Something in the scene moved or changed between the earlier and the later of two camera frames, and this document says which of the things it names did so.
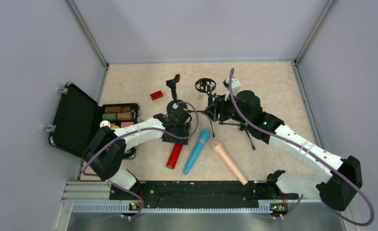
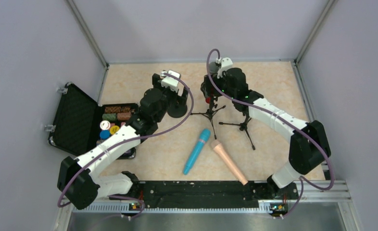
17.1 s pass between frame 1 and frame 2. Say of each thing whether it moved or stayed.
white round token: stayed
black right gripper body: moved
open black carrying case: stayed
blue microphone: stayed
